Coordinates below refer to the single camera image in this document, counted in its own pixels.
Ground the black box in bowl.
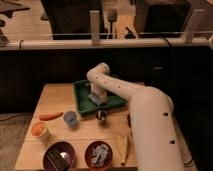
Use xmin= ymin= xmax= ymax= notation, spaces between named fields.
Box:
xmin=46 ymin=149 xmax=68 ymax=171

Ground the crumpled grey paper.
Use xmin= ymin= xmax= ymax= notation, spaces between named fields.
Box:
xmin=91 ymin=144 xmax=109 ymax=167

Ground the white rail post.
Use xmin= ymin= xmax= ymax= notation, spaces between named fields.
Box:
xmin=90 ymin=10 xmax=100 ymax=46
xmin=182 ymin=9 xmax=205 ymax=43

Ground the white horizontal rail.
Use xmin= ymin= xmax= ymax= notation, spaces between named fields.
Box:
xmin=0 ymin=37 xmax=212 ymax=51

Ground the green plastic tray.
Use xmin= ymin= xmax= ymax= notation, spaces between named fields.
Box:
xmin=73 ymin=80 xmax=127 ymax=117

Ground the small metal cup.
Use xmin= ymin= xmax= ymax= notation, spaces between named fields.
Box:
xmin=96 ymin=110 xmax=107 ymax=125

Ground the orange carrot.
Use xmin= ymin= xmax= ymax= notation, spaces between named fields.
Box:
xmin=38 ymin=112 xmax=63 ymax=121

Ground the white rail post left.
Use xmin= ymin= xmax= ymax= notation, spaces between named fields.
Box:
xmin=90 ymin=10 xmax=100 ymax=46

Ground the white rail post right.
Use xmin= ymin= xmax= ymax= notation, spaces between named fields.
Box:
xmin=182 ymin=9 xmax=205 ymax=43

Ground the yellow wooden wedge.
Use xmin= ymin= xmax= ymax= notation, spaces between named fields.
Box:
xmin=117 ymin=135 xmax=128 ymax=166

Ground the blue sponge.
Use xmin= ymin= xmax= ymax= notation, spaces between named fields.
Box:
xmin=88 ymin=94 xmax=107 ymax=105

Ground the purple bowl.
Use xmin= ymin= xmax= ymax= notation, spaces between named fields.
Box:
xmin=43 ymin=141 xmax=76 ymax=171

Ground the blue plastic cup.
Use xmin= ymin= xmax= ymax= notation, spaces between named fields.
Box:
xmin=63 ymin=111 xmax=78 ymax=128

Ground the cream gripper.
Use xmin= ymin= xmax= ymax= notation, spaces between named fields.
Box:
xmin=91 ymin=84 xmax=108 ymax=103

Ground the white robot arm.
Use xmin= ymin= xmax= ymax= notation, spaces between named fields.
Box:
xmin=87 ymin=63 xmax=185 ymax=171

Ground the orange and cream bowl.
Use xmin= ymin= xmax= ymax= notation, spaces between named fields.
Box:
xmin=31 ymin=122 xmax=50 ymax=141

